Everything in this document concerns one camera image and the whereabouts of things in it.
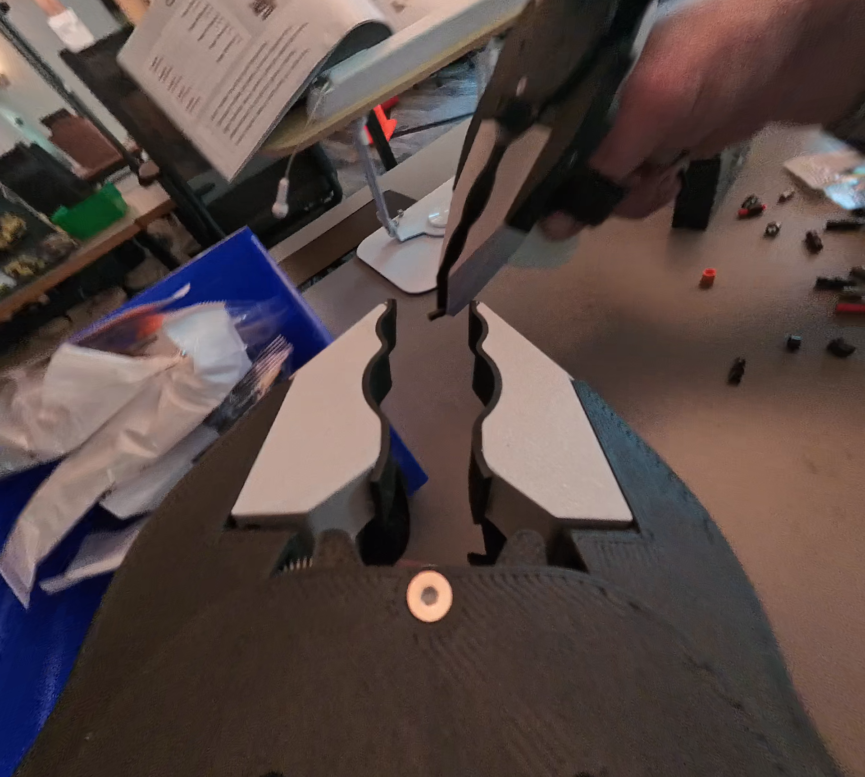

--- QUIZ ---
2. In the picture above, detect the group of black connector pins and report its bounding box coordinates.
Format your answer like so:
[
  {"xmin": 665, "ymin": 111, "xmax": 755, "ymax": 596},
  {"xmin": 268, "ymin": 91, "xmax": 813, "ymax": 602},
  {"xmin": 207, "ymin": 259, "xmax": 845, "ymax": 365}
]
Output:
[{"xmin": 726, "ymin": 219, "xmax": 865, "ymax": 386}]

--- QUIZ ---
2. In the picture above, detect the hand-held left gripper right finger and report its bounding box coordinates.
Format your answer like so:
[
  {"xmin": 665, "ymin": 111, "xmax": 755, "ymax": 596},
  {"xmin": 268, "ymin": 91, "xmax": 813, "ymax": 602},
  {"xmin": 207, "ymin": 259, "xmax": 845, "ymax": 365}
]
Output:
[{"xmin": 468, "ymin": 302, "xmax": 634, "ymax": 565}]

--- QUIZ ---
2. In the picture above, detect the orange cone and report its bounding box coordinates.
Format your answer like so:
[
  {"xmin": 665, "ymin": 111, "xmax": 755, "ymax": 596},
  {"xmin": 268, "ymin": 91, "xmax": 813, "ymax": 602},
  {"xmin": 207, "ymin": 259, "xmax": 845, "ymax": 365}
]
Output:
[{"xmin": 365, "ymin": 101, "xmax": 400, "ymax": 146}]

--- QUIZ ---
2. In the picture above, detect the white book stand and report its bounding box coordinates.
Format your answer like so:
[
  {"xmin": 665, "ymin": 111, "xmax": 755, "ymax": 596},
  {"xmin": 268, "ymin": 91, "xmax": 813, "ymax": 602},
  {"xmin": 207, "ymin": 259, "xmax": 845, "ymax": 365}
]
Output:
[{"xmin": 74, "ymin": 0, "xmax": 551, "ymax": 296}]

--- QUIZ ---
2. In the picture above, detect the blue plastic bin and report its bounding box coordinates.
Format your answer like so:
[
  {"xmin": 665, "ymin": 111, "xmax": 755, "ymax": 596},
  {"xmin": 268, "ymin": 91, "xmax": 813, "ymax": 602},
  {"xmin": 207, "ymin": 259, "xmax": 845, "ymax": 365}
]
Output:
[{"xmin": 0, "ymin": 226, "xmax": 428, "ymax": 777}]

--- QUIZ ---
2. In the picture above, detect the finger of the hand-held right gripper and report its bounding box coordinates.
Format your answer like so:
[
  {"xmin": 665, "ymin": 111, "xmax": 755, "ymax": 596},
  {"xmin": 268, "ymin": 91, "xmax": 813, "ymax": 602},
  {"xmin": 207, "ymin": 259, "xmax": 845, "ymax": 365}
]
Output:
[
  {"xmin": 447, "ymin": 127, "xmax": 551, "ymax": 317},
  {"xmin": 432, "ymin": 120, "xmax": 505, "ymax": 320}
]

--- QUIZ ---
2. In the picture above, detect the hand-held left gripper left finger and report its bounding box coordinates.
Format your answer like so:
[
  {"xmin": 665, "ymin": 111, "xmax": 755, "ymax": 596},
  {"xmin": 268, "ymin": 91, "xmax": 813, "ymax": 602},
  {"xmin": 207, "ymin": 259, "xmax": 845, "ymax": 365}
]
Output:
[{"xmin": 232, "ymin": 300, "xmax": 411, "ymax": 566}]

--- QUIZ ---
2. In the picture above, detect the clear plastic parts bag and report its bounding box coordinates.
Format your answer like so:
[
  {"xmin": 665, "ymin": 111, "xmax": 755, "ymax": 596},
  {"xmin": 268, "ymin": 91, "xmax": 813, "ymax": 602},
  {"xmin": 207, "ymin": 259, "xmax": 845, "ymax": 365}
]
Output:
[{"xmin": 784, "ymin": 148, "xmax": 865, "ymax": 210}]

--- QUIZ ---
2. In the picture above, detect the green plastic box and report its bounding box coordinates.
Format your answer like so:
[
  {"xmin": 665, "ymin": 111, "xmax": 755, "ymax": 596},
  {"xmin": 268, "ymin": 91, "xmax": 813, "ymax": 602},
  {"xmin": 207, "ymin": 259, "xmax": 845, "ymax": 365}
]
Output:
[{"xmin": 50, "ymin": 182, "xmax": 129, "ymax": 242}]

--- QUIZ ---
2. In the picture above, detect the crumpled white plastic bag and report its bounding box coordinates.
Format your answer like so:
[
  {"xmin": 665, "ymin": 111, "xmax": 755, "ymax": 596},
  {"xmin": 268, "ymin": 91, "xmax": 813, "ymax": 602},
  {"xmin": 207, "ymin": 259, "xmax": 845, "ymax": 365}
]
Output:
[{"xmin": 0, "ymin": 304, "xmax": 251, "ymax": 609}]

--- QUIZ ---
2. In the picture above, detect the person's right hand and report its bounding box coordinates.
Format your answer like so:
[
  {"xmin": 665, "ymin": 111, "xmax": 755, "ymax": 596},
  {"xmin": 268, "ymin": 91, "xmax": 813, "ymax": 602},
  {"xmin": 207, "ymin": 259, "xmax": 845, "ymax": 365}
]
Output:
[{"xmin": 541, "ymin": 0, "xmax": 778, "ymax": 242}]

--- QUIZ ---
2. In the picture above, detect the building instruction booklet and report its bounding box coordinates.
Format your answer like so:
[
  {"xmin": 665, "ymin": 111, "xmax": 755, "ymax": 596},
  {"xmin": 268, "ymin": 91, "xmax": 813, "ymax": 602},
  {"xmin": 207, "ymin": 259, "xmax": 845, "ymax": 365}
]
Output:
[{"xmin": 88, "ymin": 0, "xmax": 548, "ymax": 183}]

